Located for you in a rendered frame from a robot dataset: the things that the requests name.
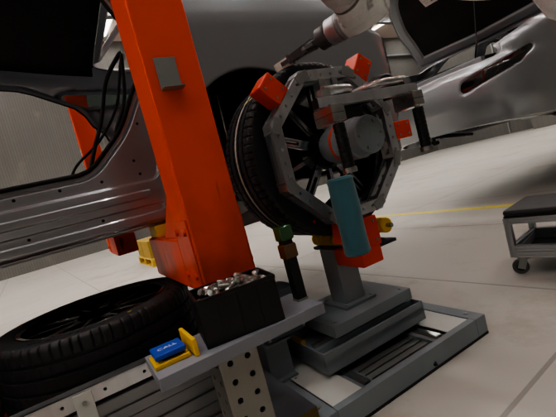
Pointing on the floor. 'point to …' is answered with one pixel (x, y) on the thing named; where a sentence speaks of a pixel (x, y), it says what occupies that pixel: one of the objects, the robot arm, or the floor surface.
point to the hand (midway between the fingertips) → (283, 64)
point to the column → (242, 386)
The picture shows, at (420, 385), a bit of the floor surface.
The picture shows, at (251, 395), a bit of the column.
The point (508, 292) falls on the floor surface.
